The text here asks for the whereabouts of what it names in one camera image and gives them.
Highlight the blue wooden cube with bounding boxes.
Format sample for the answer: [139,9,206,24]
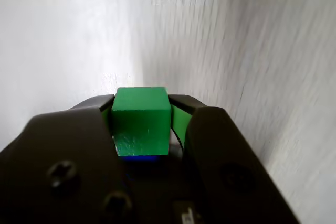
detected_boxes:
[118,155,161,164]

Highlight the green wooden cube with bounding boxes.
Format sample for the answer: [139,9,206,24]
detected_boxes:
[111,86,172,157]

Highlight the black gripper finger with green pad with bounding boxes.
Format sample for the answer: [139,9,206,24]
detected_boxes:
[167,92,300,224]
[0,93,132,224]

